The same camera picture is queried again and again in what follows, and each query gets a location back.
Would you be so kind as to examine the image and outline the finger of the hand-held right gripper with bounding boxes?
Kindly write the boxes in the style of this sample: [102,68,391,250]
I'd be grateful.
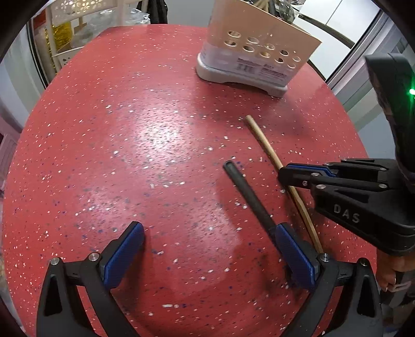
[278,168,390,195]
[287,159,398,178]

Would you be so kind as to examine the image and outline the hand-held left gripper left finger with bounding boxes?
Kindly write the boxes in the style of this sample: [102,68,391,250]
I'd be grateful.
[36,221,145,337]

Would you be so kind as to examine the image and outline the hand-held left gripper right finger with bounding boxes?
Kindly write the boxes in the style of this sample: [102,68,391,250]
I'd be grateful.
[274,222,385,337]

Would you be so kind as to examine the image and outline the beige perforated utensil holder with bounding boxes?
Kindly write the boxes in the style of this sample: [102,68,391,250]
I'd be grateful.
[195,0,323,98]

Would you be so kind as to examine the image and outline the person's right hand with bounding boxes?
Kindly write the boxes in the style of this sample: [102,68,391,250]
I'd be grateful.
[376,251,406,294]

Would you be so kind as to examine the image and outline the white perforated storage rack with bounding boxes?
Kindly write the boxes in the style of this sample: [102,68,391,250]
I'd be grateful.
[45,0,143,76]

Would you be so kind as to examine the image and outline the gold shiny packet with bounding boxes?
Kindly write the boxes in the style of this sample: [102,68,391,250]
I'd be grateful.
[52,23,78,52]

